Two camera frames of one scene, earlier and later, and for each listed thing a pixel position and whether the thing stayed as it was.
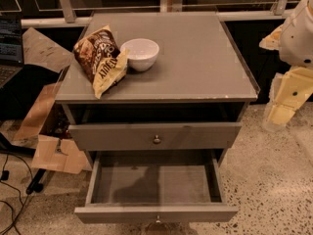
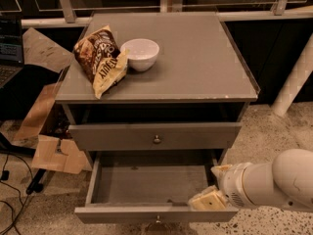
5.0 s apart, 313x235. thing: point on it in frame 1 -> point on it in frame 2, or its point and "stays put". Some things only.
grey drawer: [155, 187] stays put
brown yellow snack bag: [101, 60] stays put
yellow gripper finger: [288, 93] -> [211, 199]
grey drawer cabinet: [184, 112] stays put
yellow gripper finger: [273, 40] -> [219, 169]
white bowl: [142, 53] stays put
